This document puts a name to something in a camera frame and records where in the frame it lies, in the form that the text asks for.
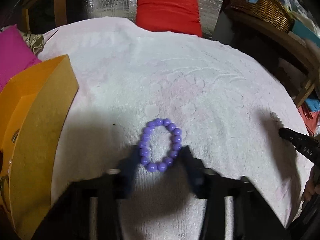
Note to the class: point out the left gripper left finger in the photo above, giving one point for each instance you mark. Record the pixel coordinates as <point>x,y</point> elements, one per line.
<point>69,217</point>

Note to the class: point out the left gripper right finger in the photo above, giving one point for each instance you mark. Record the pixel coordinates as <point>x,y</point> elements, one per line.
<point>252,217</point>

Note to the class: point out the right hand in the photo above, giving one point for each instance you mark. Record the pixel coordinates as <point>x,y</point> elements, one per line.
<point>310,188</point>

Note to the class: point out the wooden shelf table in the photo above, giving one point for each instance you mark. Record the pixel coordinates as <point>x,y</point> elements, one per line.
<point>267,44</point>

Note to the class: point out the orange cardboard tray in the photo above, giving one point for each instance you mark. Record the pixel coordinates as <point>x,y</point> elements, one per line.
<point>34,106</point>

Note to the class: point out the wicker basket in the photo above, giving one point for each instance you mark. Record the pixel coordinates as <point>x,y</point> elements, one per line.
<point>270,11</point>

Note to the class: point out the magenta cushion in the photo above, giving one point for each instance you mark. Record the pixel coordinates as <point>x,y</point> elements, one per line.
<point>15,55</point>

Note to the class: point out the red cushion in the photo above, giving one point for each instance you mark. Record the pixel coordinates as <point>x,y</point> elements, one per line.
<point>177,16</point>

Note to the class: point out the wooden cabinet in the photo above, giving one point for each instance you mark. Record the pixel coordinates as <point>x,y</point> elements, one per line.
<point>41,15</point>

